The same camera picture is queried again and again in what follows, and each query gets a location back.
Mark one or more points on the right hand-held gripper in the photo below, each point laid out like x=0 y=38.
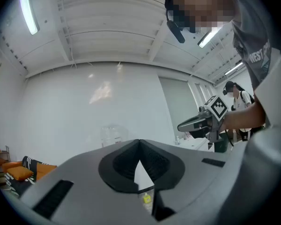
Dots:
x=216 y=109

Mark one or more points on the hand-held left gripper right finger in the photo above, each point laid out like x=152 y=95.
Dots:
x=196 y=179

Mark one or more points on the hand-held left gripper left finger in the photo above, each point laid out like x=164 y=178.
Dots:
x=84 y=177

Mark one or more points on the person's right forearm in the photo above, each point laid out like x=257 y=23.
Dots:
x=246 y=118

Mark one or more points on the white sink cabinet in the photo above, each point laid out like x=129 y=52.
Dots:
x=196 y=145

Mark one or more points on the clear plastic water bottle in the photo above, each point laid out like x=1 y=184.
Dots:
x=113 y=135

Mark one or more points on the small clear bottle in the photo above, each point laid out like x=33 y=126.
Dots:
x=177 y=141

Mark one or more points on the dark green bin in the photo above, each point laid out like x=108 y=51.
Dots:
x=221 y=147

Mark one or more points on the grey roller blind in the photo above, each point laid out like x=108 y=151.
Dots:
x=178 y=102

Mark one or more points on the orange sofa seat cushion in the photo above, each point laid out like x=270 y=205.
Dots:
x=45 y=171

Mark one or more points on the orange striped sofa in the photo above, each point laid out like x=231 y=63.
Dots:
x=28 y=163

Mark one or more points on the large orange cushion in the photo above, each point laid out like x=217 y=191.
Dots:
x=19 y=173

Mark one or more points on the long ceiling light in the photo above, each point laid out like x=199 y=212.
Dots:
x=204 y=41
x=29 y=13
x=234 y=69

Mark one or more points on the wooden shelf rack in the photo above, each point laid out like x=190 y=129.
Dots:
x=7 y=150

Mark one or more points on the person's grey t-shirt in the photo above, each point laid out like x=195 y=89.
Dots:
x=253 y=32

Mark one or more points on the person's head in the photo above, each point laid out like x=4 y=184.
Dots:
x=201 y=8

